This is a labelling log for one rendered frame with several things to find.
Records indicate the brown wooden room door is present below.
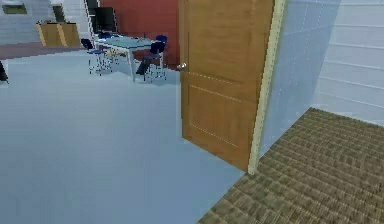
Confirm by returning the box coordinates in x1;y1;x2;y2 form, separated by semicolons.
177;0;287;176

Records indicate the pale blue dining table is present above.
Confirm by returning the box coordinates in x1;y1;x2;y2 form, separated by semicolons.
93;34;165;83

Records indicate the black television set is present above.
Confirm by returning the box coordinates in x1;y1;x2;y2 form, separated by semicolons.
90;6;118;34

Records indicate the yellow wooden cupboard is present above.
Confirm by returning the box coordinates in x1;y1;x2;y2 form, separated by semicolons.
36;21;82;48

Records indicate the black object at floor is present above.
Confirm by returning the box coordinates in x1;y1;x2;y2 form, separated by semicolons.
0;60;10;84

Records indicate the window with green view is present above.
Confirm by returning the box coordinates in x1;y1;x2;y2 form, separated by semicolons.
1;0;28;15

